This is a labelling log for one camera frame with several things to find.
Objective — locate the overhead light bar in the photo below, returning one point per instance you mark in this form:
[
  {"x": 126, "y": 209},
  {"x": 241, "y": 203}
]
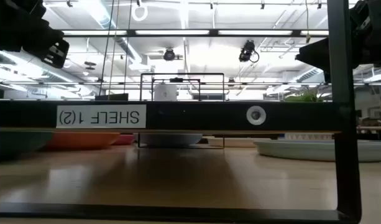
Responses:
[{"x": 171, "y": 32}]

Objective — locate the teal plate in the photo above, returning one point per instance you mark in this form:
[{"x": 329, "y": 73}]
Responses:
[{"x": 16, "y": 143}]

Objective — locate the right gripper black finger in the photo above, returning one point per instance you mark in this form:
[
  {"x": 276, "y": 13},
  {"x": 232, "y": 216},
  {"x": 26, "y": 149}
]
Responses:
[{"x": 316, "y": 57}]

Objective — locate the wooden shelf with black frame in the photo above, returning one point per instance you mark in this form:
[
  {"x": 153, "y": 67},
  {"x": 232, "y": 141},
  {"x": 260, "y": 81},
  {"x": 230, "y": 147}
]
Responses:
[{"x": 209, "y": 115}]

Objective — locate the orange plate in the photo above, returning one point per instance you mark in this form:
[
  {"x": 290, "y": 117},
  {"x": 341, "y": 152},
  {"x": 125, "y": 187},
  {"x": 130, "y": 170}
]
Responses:
[{"x": 81, "y": 140}]

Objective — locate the white cylindrical container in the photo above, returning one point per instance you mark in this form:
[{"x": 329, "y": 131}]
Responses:
[{"x": 165, "y": 92}]

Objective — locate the black round ceiling fixture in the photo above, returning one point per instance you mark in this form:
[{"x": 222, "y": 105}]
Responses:
[{"x": 169, "y": 54}]

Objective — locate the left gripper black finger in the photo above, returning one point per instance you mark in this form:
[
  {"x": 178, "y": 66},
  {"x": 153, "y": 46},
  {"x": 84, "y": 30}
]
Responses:
[{"x": 50, "y": 49}]

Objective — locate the pale green plate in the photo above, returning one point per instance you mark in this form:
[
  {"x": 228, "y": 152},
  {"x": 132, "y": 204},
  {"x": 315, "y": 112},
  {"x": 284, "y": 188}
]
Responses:
[{"x": 302, "y": 151}]

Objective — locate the blue plate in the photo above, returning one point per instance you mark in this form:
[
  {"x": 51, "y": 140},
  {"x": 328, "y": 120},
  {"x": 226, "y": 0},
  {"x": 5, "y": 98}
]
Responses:
[{"x": 170, "y": 140}]

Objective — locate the black overhead camera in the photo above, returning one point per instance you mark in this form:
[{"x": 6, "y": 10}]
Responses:
[{"x": 247, "y": 51}]

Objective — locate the black rectangular box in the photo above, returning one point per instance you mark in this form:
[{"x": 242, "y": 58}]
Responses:
[{"x": 111, "y": 97}]

